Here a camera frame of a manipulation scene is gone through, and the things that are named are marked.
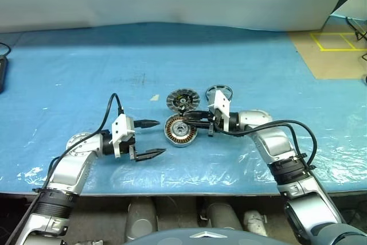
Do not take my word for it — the black stand with cable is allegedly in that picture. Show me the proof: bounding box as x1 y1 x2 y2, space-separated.
345 16 367 42

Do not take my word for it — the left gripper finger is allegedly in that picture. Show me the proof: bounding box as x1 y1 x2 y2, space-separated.
134 148 167 162
134 118 161 130

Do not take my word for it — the flat black box device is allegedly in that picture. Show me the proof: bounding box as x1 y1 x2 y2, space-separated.
0 55 9 94

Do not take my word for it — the grey ribbed disc lid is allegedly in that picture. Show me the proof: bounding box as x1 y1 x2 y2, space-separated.
166 88 195 113

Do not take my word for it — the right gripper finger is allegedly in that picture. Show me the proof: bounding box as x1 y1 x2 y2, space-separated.
182 110 215 122
187 120 215 131

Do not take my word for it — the blue plastic table cover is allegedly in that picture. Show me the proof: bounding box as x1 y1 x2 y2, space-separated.
0 22 367 197

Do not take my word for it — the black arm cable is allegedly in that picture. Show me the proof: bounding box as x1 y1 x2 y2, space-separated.
5 92 124 245
219 120 318 171

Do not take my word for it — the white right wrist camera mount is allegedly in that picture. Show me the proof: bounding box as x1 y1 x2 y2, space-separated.
208 90 232 133

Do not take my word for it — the silver spoked ring rotor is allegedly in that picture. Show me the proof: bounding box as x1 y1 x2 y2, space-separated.
205 83 233 105

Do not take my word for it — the grey rounded cylinder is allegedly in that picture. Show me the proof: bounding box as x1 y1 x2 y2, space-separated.
126 197 158 242
199 201 244 231

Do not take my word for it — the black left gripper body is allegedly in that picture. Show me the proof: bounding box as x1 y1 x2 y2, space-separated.
119 133 138 162

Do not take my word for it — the small grey rounded block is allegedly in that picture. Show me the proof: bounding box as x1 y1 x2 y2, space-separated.
243 210 269 233

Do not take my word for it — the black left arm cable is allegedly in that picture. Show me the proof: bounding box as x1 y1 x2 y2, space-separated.
5 92 124 245

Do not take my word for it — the grey round motor housing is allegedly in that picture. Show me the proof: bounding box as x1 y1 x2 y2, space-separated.
163 114 198 149

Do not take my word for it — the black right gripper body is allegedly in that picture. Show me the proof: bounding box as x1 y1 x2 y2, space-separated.
206 111 228 139

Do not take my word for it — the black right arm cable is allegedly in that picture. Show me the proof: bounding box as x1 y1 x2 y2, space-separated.
219 120 318 171

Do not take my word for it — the dark blue-grey rounded shell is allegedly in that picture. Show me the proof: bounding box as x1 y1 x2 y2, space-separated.
123 227 290 245

